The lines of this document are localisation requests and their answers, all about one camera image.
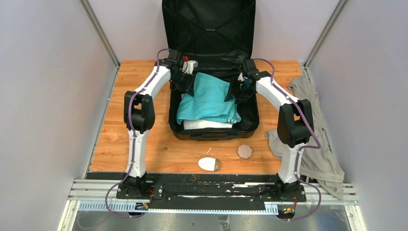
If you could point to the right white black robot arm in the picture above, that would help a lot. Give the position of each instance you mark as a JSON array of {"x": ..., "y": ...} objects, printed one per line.
[{"x": 295, "y": 119}]

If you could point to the grey shirt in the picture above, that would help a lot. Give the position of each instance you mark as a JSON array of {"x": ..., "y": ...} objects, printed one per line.
[{"x": 320, "y": 164}]

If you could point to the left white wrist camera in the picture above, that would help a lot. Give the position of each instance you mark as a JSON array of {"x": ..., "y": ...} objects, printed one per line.
[{"x": 188, "y": 65}]

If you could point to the left aluminium corner post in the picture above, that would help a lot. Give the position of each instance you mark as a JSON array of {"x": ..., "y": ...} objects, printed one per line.
[{"x": 100, "y": 32}]

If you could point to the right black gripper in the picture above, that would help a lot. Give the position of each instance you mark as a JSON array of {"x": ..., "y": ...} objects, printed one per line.
[{"x": 233, "y": 92}]

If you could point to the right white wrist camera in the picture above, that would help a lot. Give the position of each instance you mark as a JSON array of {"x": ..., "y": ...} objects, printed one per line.
[{"x": 241, "y": 78}]

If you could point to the aluminium rail frame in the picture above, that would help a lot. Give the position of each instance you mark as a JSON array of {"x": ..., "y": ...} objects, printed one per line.
[{"x": 92, "y": 195}]

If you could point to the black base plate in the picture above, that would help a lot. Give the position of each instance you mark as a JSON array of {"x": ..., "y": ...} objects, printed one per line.
[{"x": 195, "y": 192}]

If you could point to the white shirt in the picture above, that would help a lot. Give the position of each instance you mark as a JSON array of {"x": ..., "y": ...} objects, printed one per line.
[{"x": 201, "y": 124}]

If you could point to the white round compact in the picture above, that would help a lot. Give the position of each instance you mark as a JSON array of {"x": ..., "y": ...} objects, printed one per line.
[{"x": 209, "y": 164}]

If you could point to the right aluminium corner post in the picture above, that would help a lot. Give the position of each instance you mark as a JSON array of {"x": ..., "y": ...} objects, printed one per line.
[{"x": 338, "y": 9}]

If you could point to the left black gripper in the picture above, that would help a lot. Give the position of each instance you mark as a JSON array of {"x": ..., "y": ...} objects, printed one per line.
[{"x": 188, "y": 87}]

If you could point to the teal shirt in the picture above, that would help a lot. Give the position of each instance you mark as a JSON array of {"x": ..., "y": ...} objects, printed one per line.
[{"x": 208, "y": 102}]

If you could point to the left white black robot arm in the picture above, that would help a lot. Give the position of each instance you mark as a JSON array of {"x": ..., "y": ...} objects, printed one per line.
[{"x": 139, "y": 113}]

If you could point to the aluminium corner post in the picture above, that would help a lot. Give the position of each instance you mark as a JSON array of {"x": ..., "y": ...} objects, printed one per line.
[
  {"x": 338, "y": 9},
  {"x": 100, "y": 32}
]

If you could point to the black suitcase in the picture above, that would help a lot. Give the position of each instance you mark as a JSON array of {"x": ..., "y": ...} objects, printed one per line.
[{"x": 219, "y": 35}]

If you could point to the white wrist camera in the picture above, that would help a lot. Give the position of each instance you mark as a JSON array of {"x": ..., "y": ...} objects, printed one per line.
[
  {"x": 188, "y": 65},
  {"x": 241, "y": 78}
]

